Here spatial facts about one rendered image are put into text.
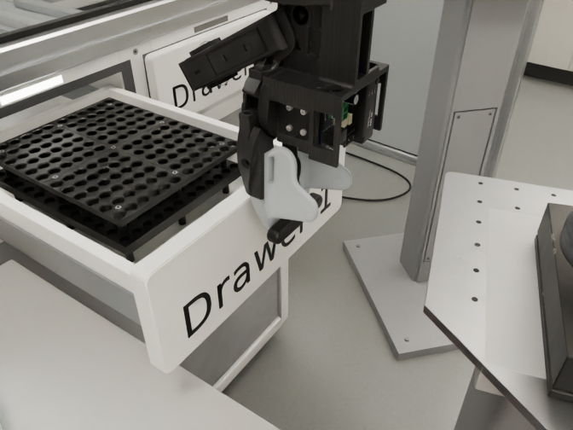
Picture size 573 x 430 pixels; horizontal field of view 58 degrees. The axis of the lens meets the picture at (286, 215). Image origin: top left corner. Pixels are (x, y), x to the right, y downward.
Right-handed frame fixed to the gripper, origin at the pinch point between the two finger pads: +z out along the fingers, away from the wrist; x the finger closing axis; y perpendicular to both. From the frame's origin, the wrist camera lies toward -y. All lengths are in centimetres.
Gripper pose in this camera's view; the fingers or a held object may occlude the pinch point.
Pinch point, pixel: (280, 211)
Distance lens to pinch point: 46.2
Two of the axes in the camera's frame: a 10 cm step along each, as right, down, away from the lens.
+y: 8.3, 3.4, -4.5
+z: 0.0, 8.1, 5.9
